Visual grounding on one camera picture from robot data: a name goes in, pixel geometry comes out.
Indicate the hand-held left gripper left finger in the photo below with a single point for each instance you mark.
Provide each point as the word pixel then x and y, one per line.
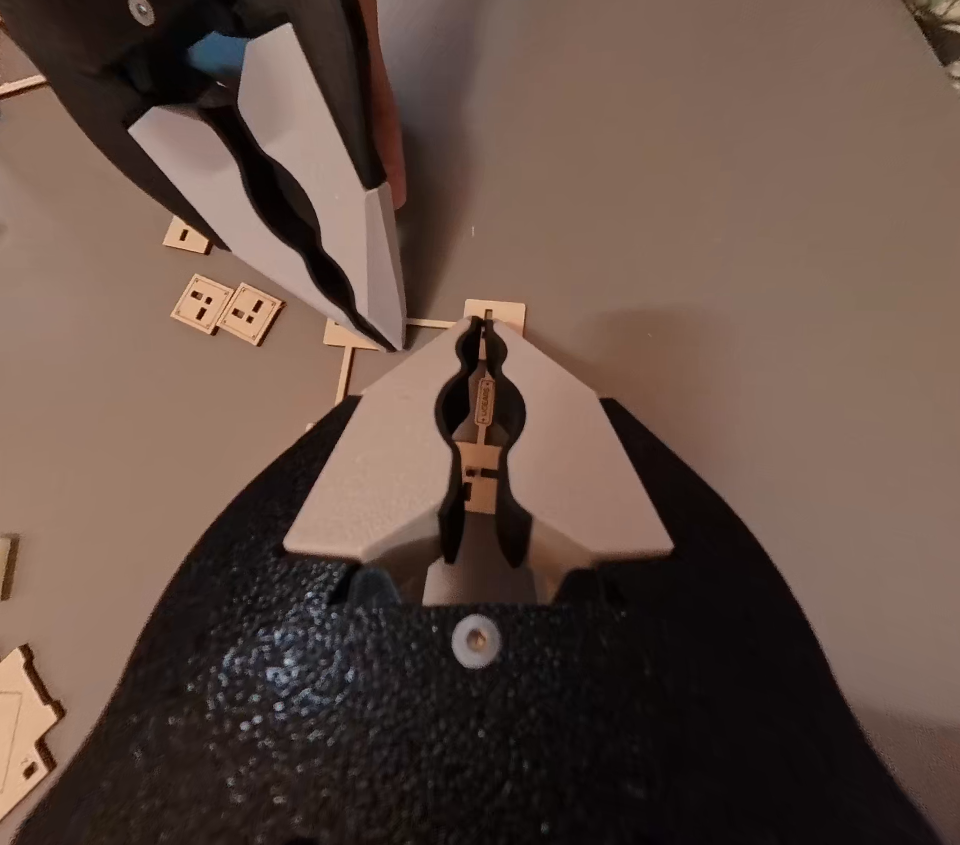
pixel 375 470

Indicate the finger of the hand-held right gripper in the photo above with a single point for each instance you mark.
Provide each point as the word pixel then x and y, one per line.
pixel 330 185
pixel 202 185

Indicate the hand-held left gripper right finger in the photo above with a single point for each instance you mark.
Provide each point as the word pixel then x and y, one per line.
pixel 585 470

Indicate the small wooden square tile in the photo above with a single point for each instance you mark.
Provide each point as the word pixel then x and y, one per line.
pixel 262 327
pixel 193 243
pixel 187 316

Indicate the wooden four-square frame piece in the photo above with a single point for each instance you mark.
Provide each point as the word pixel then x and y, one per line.
pixel 504 316

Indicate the stepped wooden cross plate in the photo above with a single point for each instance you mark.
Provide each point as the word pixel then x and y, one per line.
pixel 22 710

